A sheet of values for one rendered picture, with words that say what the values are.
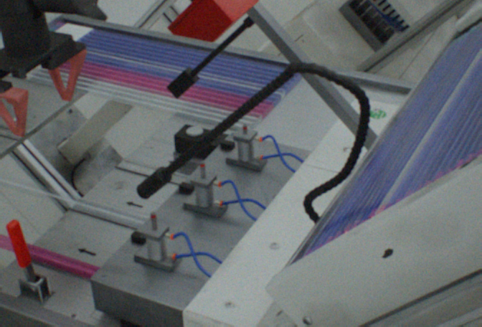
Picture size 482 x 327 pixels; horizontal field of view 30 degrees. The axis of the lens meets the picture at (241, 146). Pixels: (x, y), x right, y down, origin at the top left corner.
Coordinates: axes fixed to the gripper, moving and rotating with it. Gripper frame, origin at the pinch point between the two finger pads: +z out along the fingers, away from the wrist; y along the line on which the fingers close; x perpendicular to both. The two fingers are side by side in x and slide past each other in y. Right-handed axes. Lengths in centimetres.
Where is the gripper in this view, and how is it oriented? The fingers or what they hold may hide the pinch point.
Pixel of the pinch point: (42, 112)
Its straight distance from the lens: 118.7
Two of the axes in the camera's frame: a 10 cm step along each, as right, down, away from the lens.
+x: -8.8, -1.9, 4.4
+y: 4.7, -5.0, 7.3
